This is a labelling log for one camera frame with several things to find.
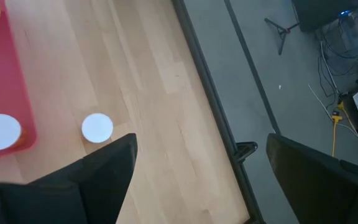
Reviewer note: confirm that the black tripod stand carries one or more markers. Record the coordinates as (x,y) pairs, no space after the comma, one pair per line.
(281,31)

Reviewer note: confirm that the black computer tower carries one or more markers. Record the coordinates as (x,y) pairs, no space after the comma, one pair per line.
(319,12)

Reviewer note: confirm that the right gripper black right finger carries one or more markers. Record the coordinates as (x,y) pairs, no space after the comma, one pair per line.
(315,186)

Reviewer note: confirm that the black frame bracket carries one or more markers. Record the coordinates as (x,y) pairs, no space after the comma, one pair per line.
(245,148)

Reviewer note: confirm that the black table frame rail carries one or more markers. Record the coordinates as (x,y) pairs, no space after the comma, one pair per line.
(210,84)

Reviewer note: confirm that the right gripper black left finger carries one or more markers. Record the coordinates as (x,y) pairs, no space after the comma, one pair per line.
(104,180)

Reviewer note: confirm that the red basket tray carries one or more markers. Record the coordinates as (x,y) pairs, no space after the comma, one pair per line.
(2,77)

